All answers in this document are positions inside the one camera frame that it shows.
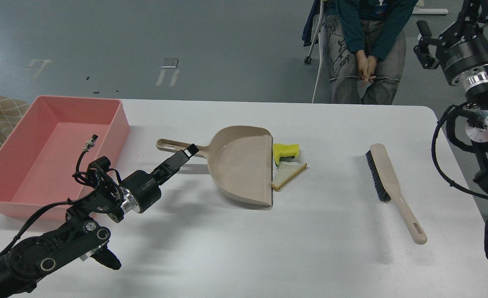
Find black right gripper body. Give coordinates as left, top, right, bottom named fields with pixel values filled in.
left=437, top=32, right=488, bottom=86

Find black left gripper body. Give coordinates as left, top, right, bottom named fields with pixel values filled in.
left=121, top=170, right=161, bottom=214

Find beige plastic dustpan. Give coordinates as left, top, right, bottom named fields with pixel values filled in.
left=156, top=125, right=274, bottom=207

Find yellow sponge piece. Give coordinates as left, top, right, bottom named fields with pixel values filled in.
left=272, top=143, right=300, bottom=167

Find toast bread slice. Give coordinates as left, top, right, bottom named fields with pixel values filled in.
left=270, top=161, right=308, bottom=191

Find beige hand brush black bristles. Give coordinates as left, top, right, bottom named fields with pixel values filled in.
left=365, top=143, right=428, bottom=245

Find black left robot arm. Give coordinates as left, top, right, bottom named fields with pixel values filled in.
left=0, top=135, right=199, bottom=298

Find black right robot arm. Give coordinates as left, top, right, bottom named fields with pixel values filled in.
left=414, top=0, right=488, bottom=200

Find pink plastic bin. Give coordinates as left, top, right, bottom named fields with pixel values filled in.
left=0, top=96, right=130, bottom=219

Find white chair base leg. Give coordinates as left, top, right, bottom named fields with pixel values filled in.
left=412, top=7, right=449, bottom=15

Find seated person in teal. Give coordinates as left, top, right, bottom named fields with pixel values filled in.
left=322, top=0, right=418, bottom=105

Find grey floor socket plate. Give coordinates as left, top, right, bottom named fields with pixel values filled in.
left=161, top=57, right=179, bottom=69

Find white office chair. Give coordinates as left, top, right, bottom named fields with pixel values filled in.
left=301, top=0, right=327, bottom=103

